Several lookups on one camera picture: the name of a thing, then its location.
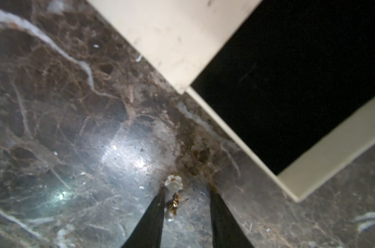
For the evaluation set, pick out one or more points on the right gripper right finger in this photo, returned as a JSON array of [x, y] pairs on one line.
[[225, 230]]

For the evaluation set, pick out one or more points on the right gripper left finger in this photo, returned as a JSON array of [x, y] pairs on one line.
[[148, 232]]

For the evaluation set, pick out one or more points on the gold pearl earring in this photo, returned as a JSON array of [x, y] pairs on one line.
[[174, 184]]

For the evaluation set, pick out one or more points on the cream drawer jewelry box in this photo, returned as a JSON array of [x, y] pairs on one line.
[[291, 82]]

